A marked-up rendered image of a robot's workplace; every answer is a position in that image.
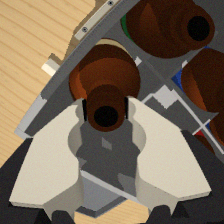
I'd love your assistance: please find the grey shallow tray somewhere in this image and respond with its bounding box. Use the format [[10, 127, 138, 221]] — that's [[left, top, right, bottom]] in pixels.
[[75, 176, 128, 219]]

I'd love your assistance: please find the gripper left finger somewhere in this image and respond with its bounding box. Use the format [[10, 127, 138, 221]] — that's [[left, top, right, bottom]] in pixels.
[[0, 98, 87, 224]]

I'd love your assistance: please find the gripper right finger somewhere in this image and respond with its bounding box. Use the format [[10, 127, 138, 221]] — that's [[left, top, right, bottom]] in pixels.
[[124, 96, 224, 224]]

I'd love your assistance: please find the grey plastic crate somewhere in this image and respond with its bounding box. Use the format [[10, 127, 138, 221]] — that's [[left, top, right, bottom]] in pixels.
[[14, 0, 224, 205]]

